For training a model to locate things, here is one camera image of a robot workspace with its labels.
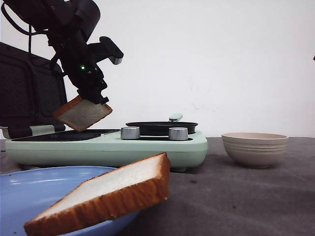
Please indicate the small black frying pan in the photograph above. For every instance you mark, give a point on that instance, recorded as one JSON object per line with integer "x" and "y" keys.
{"x": 160, "y": 128}

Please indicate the toast slice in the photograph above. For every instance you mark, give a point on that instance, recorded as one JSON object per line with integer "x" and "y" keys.
{"x": 121, "y": 191}
{"x": 80, "y": 114}

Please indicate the beige ribbed bowl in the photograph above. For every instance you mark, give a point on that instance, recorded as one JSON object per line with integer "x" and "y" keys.
{"x": 258, "y": 150}

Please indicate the blue plate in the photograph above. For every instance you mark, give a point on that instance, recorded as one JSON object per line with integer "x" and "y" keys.
{"x": 25, "y": 194}

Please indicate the left silver knob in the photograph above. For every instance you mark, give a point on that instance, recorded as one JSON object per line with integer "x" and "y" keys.
{"x": 130, "y": 133}

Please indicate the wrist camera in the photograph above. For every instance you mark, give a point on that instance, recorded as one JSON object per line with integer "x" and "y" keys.
{"x": 105, "y": 49}

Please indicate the breakfast maker lid with plate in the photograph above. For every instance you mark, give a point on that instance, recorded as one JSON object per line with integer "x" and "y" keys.
{"x": 29, "y": 94}

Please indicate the silver knob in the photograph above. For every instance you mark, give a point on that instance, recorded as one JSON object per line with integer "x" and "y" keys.
{"x": 130, "y": 133}
{"x": 178, "y": 134}

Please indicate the right silver knob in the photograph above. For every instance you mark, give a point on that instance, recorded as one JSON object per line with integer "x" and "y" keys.
{"x": 178, "y": 134}

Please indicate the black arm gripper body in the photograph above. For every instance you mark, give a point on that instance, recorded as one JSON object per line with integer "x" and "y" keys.
{"x": 72, "y": 51}

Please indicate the mint green breakfast maker base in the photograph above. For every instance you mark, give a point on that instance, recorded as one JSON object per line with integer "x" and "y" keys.
{"x": 104, "y": 148}

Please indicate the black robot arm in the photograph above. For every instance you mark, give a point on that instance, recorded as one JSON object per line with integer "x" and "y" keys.
{"x": 68, "y": 26}

